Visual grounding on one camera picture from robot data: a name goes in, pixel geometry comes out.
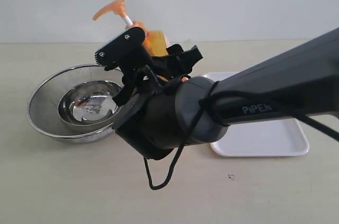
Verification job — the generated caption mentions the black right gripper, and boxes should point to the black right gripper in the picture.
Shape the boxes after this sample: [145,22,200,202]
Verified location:
[112,73,175,160]

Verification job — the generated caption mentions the orange pump soap bottle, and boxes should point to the orange pump soap bottle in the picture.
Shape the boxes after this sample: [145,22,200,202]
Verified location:
[92,0,169,57]

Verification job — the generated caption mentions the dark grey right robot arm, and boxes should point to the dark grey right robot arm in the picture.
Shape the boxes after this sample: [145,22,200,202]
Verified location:
[113,30,338,160]

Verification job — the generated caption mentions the small stainless steel bowl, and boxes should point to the small stainless steel bowl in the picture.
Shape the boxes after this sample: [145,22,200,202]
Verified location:
[57,80,122,128]

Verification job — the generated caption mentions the steel mesh colander bowl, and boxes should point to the steel mesh colander bowl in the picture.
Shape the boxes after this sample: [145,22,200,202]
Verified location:
[26,64,123,144]

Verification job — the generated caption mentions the white rectangular plastic tray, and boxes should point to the white rectangular plastic tray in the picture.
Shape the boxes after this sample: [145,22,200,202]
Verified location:
[201,71,310,158]

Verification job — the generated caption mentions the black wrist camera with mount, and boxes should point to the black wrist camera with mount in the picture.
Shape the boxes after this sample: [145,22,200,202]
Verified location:
[94,26,153,77]

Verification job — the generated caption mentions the black braided cable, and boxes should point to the black braided cable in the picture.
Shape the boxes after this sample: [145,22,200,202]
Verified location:
[137,65,339,191]

